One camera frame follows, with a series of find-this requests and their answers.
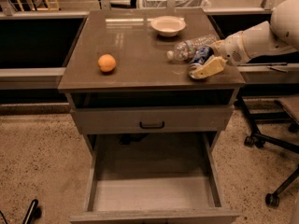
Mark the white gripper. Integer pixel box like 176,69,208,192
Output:
190,31,249,79

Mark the blue pepsi can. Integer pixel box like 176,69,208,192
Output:
189,46,214,76

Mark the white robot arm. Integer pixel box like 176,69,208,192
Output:
189,0,299,79

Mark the closed grey top drawer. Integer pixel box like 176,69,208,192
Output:
71,105,234,134

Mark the grey drawer cabinet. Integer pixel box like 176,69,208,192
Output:
57,8,247,224

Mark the open grey middle drawer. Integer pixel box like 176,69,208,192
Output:
70,133,239,224

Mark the clear plastic water bottle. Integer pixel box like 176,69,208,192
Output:
166,35,218,61

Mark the white paper bowl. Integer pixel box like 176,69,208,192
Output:
150,16,186,37

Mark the black office chair base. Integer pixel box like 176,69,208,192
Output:
235,94,299,208

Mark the orange fruit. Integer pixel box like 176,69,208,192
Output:
98,54,116,73

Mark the black chair leg bottom left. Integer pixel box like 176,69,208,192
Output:
22,199,42,224

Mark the wire mesh basket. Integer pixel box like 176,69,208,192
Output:
136,0,211,9

